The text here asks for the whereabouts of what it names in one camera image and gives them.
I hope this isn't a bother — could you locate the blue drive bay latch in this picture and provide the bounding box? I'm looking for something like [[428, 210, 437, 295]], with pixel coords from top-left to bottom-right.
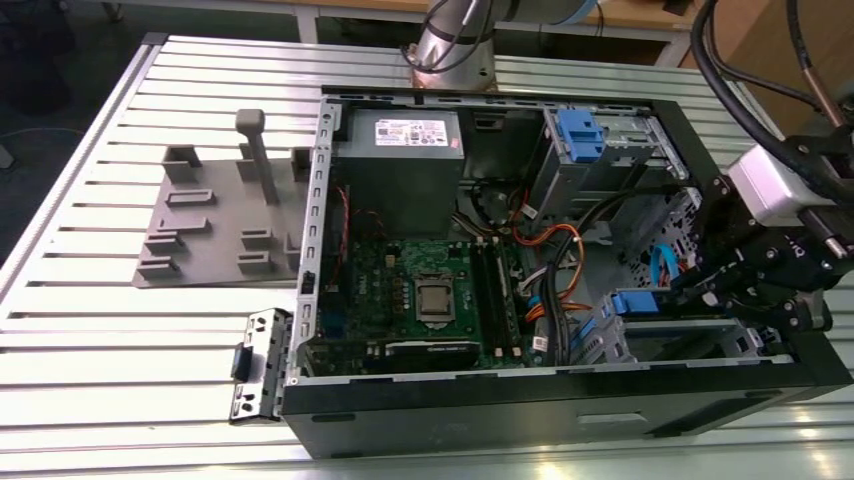
[[557, 109, 608, 164]]

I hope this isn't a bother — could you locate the silver drive cage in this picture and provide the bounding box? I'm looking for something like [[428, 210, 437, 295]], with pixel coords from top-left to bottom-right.
[[529, 105, 688, 229]]

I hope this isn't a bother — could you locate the power supply wire bundle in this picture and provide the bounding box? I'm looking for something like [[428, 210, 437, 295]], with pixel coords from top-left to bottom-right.
[[450, 177, 535, 241]]

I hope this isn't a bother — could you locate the grey parts rack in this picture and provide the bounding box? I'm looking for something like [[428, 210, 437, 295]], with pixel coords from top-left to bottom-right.
[[129, 107, 314, 291]]

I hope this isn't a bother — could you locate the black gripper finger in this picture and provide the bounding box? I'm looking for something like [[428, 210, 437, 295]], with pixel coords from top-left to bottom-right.
[[699, 279, 833, 335], [676, 174, 756, 302]]

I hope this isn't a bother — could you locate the red black twisted wire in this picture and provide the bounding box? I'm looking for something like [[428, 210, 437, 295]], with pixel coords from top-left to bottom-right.
[[330, 185, 353, 292]]

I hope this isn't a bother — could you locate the black graphics card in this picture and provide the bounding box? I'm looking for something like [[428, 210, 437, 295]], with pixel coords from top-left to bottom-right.
[[302, 338, 482, 376]]

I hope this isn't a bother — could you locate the black expansion slot bracket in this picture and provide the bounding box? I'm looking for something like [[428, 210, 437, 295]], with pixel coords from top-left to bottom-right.
[[228, 307, 294, 426]]

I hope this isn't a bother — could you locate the blue data wire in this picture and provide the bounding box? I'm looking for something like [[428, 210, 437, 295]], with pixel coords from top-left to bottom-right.
[[645, 242, 699, 294]]

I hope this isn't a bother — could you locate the silver CPU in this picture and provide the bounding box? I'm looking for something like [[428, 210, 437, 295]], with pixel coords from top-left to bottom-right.
[[416, 284, 457, 321]]

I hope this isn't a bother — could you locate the hard disk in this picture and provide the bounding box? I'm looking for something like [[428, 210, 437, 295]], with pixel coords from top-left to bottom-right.
[[609, 289, 728, 321]]

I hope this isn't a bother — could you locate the silver disk bay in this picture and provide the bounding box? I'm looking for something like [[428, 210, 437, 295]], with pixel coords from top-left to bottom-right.
[[599, 287, 795, 364]]

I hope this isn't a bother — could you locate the orange wire bundle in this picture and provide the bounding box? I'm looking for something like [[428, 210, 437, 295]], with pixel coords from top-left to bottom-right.
[[512, 223, 595, 329]]

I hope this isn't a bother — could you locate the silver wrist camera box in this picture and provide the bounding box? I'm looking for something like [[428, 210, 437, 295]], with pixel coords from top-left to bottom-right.
[[725, 144, 828, 227]]

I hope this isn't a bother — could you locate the CPU socket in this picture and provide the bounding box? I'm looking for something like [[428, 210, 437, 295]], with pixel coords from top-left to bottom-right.
[[408, 272, 466, 330]]

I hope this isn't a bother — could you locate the green motherboard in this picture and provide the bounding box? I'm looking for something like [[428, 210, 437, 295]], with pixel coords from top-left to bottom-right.
[[317, 238, 535, 371]]

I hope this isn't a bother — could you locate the thick black cable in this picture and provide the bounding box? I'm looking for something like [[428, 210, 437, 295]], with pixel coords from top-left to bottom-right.
[[537, 183, 688, 366]]

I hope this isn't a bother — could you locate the wooden cabinet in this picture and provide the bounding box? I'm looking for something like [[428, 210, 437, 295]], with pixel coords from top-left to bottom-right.
[[723, 0, 854, 136]]

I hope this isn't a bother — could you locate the black cable copper sleeve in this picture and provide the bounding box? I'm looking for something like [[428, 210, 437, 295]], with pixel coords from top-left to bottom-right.
[[785, 0, 847, 129]]

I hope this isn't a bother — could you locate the grey power supply unit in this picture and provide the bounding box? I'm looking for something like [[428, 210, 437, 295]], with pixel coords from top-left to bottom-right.
[[330, 107, 466, 241]]

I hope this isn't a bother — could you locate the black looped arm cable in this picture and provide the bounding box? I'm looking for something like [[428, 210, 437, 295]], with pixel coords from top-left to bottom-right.
[[689, 0, 825, 166]]

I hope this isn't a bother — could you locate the wooden desk white frame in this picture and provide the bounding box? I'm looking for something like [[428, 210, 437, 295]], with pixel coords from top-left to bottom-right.
[[292, 0, 712, 69]]

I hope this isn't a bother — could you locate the black RAM slot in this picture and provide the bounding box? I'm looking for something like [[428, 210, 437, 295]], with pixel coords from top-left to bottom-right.
[[491, 237, 523, 351], [469, 239, 499, 351]]

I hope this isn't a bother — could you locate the black PC case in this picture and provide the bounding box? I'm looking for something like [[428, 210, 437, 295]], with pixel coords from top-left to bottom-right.
[[278, 84, 854, 460]]

